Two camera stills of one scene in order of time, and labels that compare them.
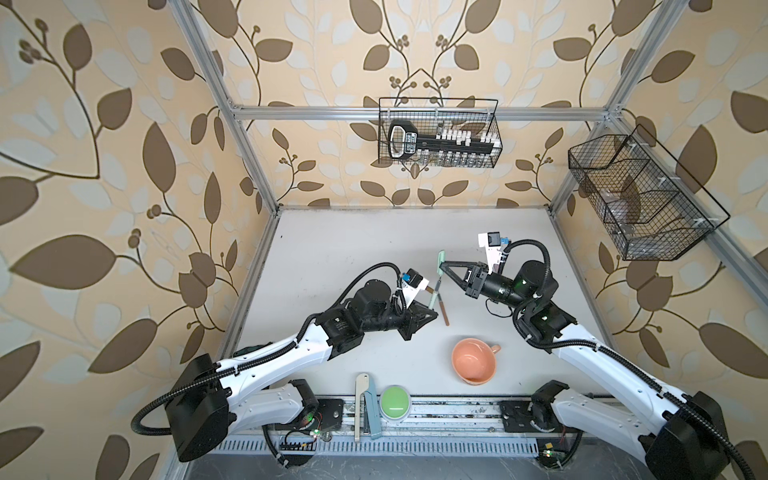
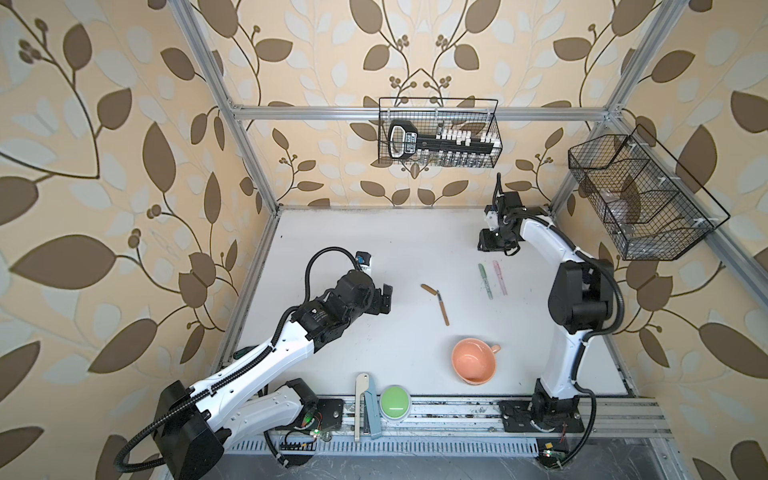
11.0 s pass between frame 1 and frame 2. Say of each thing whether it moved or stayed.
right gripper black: moved
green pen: moved
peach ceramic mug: stayed
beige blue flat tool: stayed
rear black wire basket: stayed
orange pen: stayed
